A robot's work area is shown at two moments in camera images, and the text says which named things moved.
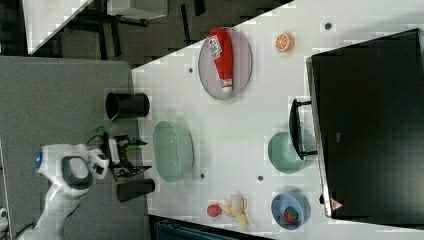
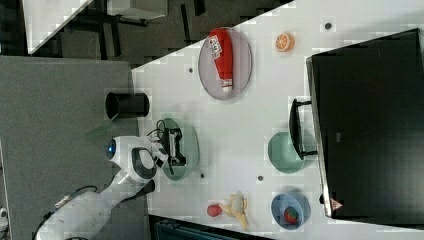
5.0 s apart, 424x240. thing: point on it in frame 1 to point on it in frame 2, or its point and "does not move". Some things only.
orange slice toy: (284, 42) does not move
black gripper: (122, 141) to (170, 147)
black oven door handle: (296, 131) does not move
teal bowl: (283, 154) does not move
